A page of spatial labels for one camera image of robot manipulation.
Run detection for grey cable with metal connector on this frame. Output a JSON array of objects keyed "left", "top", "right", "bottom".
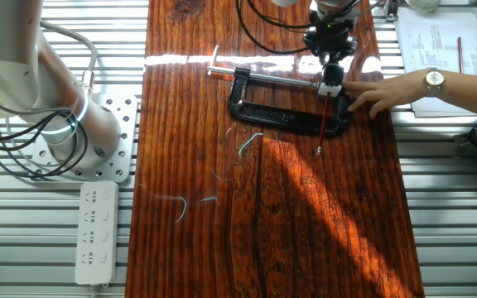
[{"left": 39, "top": 19, "right": 99, "bottom": 97}]

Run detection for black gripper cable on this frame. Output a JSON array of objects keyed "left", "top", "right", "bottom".
[{"left": 234, "top": 0, "right": 312, "bottom": 55}]

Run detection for black C-clamp with steel screw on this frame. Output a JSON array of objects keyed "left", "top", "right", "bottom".
[{"left": 206, "top": 44, "right": 352, "bottom": 137}]

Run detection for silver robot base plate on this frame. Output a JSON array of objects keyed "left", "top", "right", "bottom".
[{"left": 31, "top": 93, "right": 139, "bottom": 184}]

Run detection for brown wooden board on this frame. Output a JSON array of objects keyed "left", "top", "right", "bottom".
[{"left": 124, "top": 0, "right": 426, "bottom": 298}]

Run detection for bare person forearm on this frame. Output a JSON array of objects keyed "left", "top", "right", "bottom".
[{"left": 440, "top": 69, "right": 477, "bottom": 119}]

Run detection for printed white paper sheets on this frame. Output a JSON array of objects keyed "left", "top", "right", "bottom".
[{"left": 394, "top": 7, "right": 477, "bottom": 119}]

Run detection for silver wristwatch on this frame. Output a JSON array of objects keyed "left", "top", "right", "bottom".
[{"left": 422, "top": 67, "right": 446, "bottom": 99}]

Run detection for red thin cable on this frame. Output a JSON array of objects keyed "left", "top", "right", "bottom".
[{"left": 313, "top": 91, "right": 331, "bottom": 156}]

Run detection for bare person hand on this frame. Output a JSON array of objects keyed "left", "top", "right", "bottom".
[{"left": 341, "top": 69, "right": 429, "bottom": 119}]

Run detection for white power strip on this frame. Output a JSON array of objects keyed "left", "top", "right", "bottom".
[{"left": 75, "top": 180, "right": 120, "bottom": 287}]

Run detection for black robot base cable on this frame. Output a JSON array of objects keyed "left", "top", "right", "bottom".
[{"left": 0, "top": 108, "right": 89, "bottom": 182}]

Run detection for red pen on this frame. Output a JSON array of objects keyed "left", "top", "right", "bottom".
[{"left": 456, "top": 36, "right": 465, "bottom": 75}]

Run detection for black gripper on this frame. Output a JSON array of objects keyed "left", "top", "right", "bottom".
[{"left": 302, "top": 20, "right": 358, "bottom": 66}]

